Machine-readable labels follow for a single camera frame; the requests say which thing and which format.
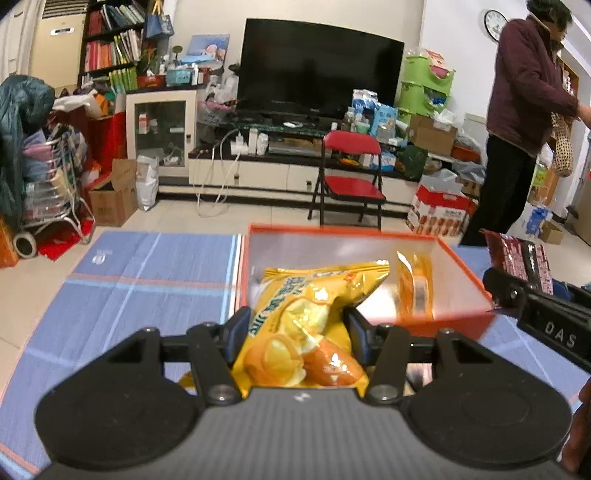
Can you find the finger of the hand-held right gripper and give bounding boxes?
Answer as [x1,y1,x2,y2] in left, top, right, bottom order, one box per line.
[482,268,528,319]

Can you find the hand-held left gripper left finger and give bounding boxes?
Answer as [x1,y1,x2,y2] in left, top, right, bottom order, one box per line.
[107,307,252,407]

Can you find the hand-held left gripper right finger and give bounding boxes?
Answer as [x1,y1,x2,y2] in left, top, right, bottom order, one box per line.
[344,307,490,403]

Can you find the dark red snack packet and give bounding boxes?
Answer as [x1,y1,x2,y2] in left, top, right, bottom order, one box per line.
[482,229,555,296]

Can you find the yellow chip bag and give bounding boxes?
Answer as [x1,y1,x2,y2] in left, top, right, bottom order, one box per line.
[178,261,391,400]

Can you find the orange cardboard box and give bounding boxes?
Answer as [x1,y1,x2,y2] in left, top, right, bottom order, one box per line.
[239,224,496,342]

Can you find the small orange snack packet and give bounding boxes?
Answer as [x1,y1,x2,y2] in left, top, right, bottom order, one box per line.
[396,250,435,319]

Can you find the small open cardboard box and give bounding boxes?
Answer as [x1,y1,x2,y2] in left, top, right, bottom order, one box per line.
[538,220,564,245]

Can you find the red and white carton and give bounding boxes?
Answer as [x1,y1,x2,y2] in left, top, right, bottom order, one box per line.
[406,185,472,238]

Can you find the blue striped mat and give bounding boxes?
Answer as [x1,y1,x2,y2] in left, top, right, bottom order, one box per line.
[0,231,591,480]

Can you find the red folding chair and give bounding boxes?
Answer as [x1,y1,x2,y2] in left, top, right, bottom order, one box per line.
[308,130,387,230]

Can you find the beige mesh bag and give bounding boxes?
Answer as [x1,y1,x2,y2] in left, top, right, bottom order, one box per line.
[551,113,574,178]

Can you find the white television stand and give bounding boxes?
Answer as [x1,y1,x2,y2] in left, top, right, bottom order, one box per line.
[188,120,416,206]

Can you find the white plastic bag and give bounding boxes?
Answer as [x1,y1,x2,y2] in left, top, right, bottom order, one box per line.
[135,155,160,212]

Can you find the open brown cardboard box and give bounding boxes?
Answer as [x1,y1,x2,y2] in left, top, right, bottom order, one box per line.
[88,159,139,227]

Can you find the light blue packet box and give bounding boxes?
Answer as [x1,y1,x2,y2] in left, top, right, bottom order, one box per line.
[376,104,399,141]

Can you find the white glass door cabinet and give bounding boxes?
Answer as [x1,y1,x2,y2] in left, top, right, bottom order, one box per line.
[126,89,198,177]

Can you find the green plastic storage drawers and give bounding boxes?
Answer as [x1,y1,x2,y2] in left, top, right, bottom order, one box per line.
[397,53,455,125]

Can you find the tape roll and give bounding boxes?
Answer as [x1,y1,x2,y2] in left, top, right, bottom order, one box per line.
[13,231,38,258]

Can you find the metal trolley cart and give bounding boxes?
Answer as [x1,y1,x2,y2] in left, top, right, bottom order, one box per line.
[23,124,95,245]

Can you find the black flat television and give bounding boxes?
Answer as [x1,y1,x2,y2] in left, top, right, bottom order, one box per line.
[236,18,405,120]

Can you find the blue picture calendar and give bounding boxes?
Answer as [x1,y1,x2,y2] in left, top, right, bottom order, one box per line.
[187,34,230,63]

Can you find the dark green jacket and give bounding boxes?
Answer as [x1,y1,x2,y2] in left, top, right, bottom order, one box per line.
[0,75,55,227]

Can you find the dark bookshelf with books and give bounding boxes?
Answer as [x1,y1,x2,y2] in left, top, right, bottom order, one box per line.
[78,0,162,89]

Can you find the blue tote bag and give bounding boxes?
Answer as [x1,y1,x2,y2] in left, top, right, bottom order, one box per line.
[145,0,175,38]

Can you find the beige standing air conditioner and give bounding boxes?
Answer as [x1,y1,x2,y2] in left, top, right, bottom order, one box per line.
[30,0,88,88]

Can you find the white cables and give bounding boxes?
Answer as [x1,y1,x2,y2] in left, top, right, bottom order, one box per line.
[196,134,241,217]

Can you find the round wall clock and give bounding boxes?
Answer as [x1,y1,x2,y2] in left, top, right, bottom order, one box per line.
[484,10,509,43]

